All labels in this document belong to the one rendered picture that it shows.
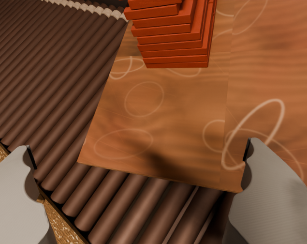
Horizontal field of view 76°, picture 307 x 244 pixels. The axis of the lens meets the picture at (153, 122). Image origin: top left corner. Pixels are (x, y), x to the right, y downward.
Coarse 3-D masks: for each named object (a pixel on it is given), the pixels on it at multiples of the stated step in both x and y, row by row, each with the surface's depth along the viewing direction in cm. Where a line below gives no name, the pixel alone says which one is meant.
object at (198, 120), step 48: (240, 0) 42; (288, 0) 38; (240, 48) 36; (288, 48) 34; (144, 96) 38; (192, 96) 35; (240, 96) 32; (288, 96) 30; (96, 144) 36; (144, 144) 34; (192, 144) 31; (240, 144) 29; (288, 144) 27
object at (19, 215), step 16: (16, 160) 10; (32, 160) 11; (0, 176) 9; (16, 176) 9; (32, 176) 9; (0, 192) 8; (16, 192) 8; (32, 192) 9; (0, 208) 7; (16, 208) 7; (32, 208) 7; (0, 224) 7; (16, 224) 7; (32, 224) 7; (48, 224) 7; (0, 240) 6; (16, 240) 6; (32, 240) 6; (48, 240) 6
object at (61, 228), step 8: (40, 192) 48; (40, 200) 45; (48, 200) 47; (48, 208) 45; (56, 208) 45; (48, 216) 44; (56, 216) 44; (64, 216) 44; (56, 224) 43; (64, 224) 42; (56, 232) 42; (64, 232) 42; (72, 232) 41; (64, 240) 41; (72, 240) 40; (80, 240) 40
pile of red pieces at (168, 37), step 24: (144, 0) 28; (168, 0) 27; (192, 0) 30; (216, 0) 42; (144, 24) 32; (168, 24) 31; (192, 24) 32; (144, 48) 36; (168, 48) 35; (192, 48) 34
